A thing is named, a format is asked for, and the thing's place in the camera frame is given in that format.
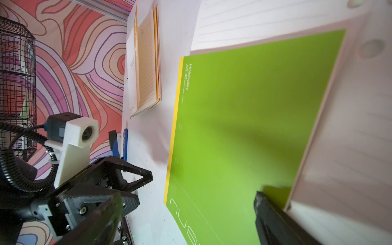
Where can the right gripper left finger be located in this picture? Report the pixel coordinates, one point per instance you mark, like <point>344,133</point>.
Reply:
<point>100,226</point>

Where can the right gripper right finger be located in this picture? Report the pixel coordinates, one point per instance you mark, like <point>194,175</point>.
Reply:
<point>275,227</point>

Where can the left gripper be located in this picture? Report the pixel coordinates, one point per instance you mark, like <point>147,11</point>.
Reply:
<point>69,205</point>

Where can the orange cover notebook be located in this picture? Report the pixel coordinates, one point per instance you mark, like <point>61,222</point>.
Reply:
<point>343,193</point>

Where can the green cover notebook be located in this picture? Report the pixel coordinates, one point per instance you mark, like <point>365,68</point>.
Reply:
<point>242,123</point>

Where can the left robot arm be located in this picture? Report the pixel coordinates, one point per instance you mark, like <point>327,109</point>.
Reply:
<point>19,185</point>

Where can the blue stapler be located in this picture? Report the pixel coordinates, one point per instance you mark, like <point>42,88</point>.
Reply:
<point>119,144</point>

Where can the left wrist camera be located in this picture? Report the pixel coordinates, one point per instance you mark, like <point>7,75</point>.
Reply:
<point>71,136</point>

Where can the black wire basket left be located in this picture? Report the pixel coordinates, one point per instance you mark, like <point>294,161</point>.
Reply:
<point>18,74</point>

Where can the aluminium frame rail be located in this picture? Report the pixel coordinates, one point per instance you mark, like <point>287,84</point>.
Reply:
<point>116,9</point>

